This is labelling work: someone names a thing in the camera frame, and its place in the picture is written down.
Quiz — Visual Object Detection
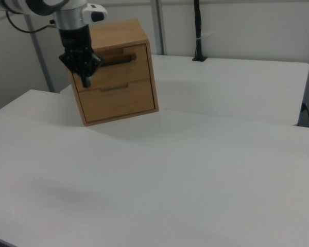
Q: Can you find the wooden drawer with notch grip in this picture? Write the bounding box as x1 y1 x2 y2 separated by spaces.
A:
76 78 157 124

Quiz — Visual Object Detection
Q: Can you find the wooden two-drawer cabinet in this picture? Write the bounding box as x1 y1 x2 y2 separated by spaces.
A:
67 17 160 127

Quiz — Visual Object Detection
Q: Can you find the wooden drawer with black handle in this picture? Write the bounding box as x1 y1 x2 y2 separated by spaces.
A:
71 43 152 92

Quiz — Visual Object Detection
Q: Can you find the black pole with white band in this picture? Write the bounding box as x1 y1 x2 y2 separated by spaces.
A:
192 0 209 62

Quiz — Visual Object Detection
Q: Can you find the black power cable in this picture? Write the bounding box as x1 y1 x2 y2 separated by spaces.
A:
300 102 309 128

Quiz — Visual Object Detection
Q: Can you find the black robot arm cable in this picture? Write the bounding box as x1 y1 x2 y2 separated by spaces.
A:
4 9 60 34

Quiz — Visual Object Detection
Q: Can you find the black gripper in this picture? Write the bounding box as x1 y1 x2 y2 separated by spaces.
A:
58 24 103 89

